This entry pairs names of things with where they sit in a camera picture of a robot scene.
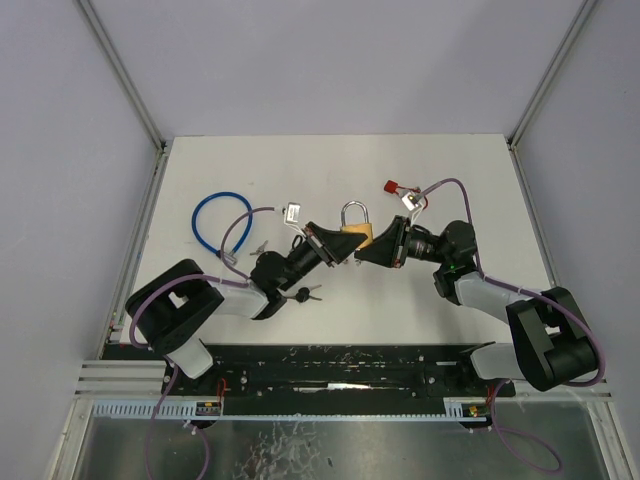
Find grey slotted cable duct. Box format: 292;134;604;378
92;400;489;427

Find aluminium frame post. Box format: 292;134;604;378
506;0;600;150
74;0;166;151

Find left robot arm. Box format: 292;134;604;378
125;222;368;379

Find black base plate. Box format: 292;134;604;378
167;345;515;421

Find black-headed keys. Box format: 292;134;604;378
285;285;321;304

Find aluminium frame post left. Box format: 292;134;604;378
74;0;166;151

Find blue lock keys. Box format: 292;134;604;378
250;240;269;256

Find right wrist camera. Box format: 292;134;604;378
401;191;425;226

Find red cable padlock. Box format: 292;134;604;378
383;180;428;209

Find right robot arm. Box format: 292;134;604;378
355;216;601;391

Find aluminium frame post right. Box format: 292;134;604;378
506;0;600;150

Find blue cable lock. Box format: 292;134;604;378
191;191;253;264

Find large brass padlock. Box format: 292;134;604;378
340;200;374;249

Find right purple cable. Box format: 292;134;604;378
419;177;608;473

